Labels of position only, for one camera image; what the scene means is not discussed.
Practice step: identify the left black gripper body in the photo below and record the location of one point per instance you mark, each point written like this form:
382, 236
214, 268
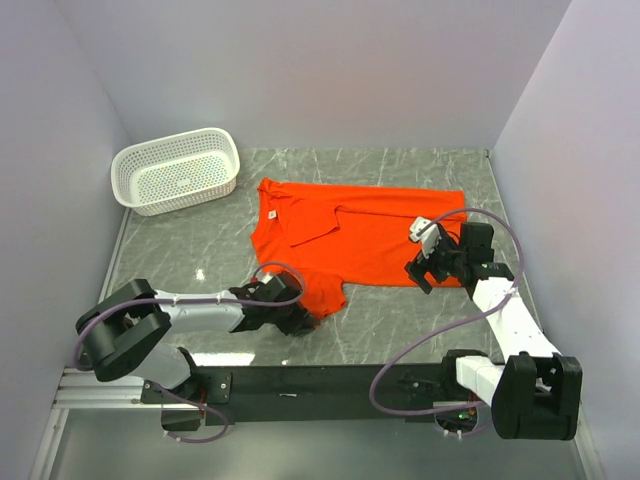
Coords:
274, 309

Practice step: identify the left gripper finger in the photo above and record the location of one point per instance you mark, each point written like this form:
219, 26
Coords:
300, 326
304, 317

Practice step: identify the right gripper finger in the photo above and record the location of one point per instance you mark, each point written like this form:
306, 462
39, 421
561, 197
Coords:
415, 269
422, 281

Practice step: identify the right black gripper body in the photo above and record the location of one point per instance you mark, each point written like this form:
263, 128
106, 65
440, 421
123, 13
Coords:
445, 260

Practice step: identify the orange t-shirt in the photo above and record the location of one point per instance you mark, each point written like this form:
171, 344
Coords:
337, 234

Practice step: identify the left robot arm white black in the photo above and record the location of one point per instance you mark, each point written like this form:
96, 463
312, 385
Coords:
123, 335

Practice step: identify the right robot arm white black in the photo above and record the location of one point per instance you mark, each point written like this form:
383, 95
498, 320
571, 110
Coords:
535, 393

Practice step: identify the black base crossbar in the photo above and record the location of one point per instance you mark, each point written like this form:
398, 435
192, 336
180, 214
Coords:
337, 392

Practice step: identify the white perforated plastic basket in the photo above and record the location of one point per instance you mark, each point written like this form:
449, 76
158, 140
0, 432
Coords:
176, 171

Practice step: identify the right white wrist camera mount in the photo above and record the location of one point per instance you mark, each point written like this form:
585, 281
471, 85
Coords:
425, 233

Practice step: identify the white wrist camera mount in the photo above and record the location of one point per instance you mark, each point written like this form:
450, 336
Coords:
425, 233
263, 278

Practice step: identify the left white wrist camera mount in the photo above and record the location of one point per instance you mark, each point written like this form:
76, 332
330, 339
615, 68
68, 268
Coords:
263, 278

